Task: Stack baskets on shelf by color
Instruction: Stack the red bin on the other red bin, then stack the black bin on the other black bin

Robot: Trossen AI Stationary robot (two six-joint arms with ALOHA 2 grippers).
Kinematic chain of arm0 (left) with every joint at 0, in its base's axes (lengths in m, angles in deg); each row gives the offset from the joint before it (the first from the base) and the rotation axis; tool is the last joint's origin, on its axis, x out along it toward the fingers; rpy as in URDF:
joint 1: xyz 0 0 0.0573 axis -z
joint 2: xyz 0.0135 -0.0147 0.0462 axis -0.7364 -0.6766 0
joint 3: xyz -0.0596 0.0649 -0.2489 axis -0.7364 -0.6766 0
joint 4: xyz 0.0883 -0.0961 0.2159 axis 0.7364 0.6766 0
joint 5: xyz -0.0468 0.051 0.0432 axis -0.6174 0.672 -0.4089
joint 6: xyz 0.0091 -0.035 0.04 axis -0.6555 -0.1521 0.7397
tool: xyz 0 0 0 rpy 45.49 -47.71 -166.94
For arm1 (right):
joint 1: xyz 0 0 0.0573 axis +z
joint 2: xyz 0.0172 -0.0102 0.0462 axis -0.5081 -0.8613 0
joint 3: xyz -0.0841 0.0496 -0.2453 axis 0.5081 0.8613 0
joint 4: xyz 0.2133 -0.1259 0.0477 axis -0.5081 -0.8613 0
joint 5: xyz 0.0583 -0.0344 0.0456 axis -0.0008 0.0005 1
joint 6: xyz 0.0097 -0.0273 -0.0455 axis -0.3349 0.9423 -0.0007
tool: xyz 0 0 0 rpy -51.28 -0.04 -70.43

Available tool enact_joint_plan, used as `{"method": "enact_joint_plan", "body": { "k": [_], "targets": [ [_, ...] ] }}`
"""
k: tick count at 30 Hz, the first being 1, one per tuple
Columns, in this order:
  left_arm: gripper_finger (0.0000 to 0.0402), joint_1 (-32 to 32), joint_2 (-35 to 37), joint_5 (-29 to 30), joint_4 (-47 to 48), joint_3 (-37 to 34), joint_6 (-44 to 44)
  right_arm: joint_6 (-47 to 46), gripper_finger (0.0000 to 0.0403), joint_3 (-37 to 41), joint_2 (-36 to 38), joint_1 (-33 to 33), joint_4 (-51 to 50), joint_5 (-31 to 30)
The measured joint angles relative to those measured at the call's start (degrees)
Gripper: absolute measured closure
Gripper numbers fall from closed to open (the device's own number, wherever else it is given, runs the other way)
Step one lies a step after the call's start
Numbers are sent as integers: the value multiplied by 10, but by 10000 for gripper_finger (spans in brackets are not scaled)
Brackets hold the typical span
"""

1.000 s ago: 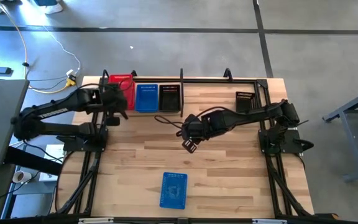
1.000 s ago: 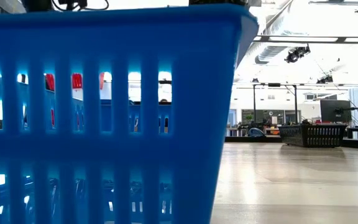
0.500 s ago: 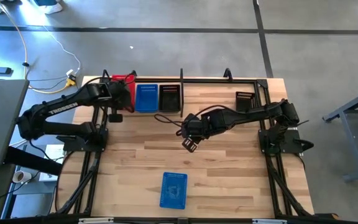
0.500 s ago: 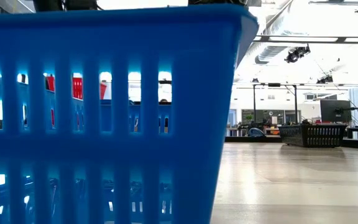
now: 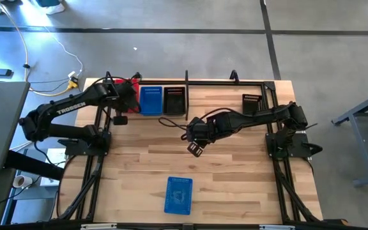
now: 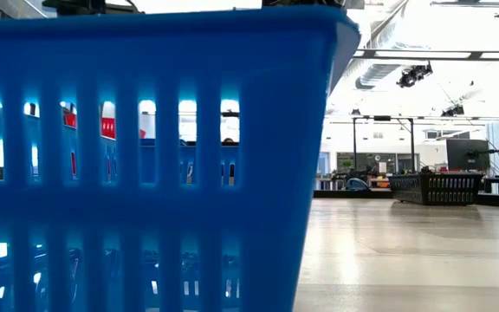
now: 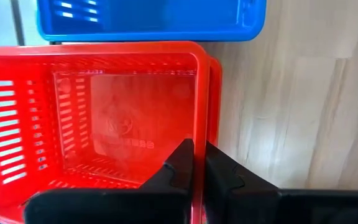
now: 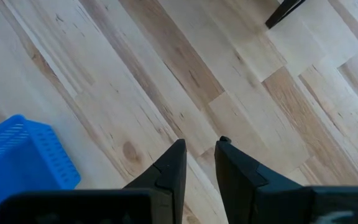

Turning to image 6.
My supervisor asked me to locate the grey ventilation duct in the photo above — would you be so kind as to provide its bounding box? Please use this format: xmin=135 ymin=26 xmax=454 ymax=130
xmin=355 ymin=63 xmax=402 ymax=90

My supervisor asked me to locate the dark ceiling beam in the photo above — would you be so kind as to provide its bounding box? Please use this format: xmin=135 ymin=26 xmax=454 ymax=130
xmin=353 ymin=48 xmax=499 ymax=62

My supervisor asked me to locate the black plastic slotted basket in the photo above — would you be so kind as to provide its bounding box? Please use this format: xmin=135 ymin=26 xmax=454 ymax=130
xmin=387 ymin=172 xmax=485 ymax=207

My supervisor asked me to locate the large black ceiling spotlight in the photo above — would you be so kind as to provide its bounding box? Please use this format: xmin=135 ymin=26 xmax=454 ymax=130
xmin=396 ymin=63 xmax=434 ymax=89

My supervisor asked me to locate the blue plastic slotted basket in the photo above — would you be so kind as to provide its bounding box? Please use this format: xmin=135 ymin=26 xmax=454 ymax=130
xmin=0 ymin=4 xmax=362 ymax=312

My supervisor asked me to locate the grey ceiling lamp bar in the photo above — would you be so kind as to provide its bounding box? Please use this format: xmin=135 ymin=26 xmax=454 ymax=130
xmin=430 ymin=0 xmax=499 ymax=8

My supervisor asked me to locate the black metal frame stand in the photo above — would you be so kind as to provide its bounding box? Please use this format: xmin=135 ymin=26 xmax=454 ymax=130
xmin=351 ymin=114 xmax=416 ymax=175

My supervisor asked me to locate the blue round chair back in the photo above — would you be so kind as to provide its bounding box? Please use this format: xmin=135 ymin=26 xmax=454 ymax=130
xmin=345 ymin=177 xmax=370 ymax=192

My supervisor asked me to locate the black computer monitor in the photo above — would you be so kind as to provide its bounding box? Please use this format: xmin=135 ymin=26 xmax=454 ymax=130
xmin=445 ymin=138 xmax=491 ymax=173

